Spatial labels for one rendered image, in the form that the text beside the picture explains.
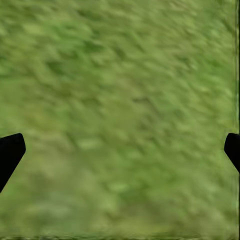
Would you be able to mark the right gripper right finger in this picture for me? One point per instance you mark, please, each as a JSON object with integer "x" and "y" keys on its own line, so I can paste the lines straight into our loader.
{"x": 232, "y": 149}

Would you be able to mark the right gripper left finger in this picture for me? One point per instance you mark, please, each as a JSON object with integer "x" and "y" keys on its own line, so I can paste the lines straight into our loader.
{"x": 12, "y": 149}

